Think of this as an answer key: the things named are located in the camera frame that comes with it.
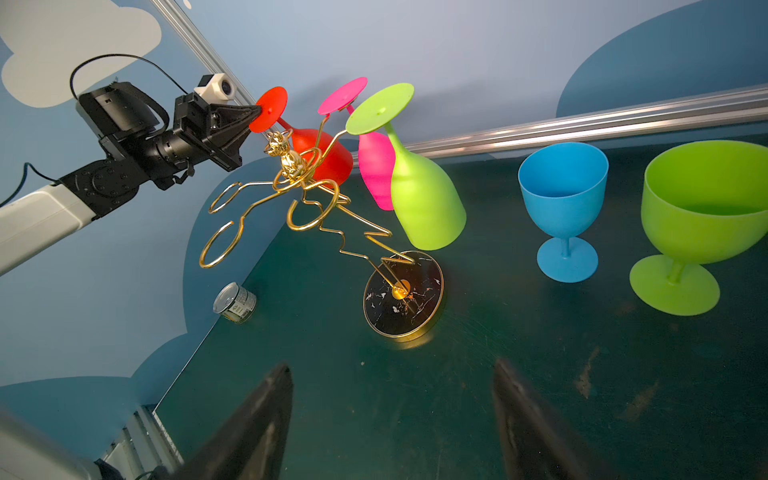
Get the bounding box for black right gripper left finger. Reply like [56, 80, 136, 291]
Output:
[170, 363, 294, 479]

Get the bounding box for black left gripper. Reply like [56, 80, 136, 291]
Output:
[173, 93, 262, 171]

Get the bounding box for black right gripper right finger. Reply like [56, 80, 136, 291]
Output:
[492, 358, 618, 479]

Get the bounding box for red wine glass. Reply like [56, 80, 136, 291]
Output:
[248, 86, 355, 188]

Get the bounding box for green wine glass back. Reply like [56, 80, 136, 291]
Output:
[346, 83, 467, 251]

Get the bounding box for green wine glass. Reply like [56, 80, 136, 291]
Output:
[346, 83, 467, 251]
[629, 140, 767, 316]

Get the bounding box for blue wine glass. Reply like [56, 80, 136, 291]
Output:
[518, 142, 609, 283]

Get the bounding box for green wine glass front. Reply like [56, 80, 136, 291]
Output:
[629, 140, 767, 316]

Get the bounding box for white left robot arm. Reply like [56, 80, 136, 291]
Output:
[1, 82, 262, 273]

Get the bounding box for pink wine glass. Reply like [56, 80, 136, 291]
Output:
[318, 77, 395, 211]

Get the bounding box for small tin can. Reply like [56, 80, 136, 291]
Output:
[213, 282, 257, 323]

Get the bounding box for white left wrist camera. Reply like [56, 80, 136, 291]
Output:
[194, 73, 237, 104]

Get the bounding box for aluminium frame left post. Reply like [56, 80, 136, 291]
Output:
[151, 0, 256, 105]

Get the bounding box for gold wire glass rack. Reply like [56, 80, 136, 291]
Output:
[197, 116, 446, 343]

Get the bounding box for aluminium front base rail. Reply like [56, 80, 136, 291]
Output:
[1, 407, 184, 479]

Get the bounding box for aluminium frame back rail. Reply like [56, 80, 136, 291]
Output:
[405, 85, 767, 159]

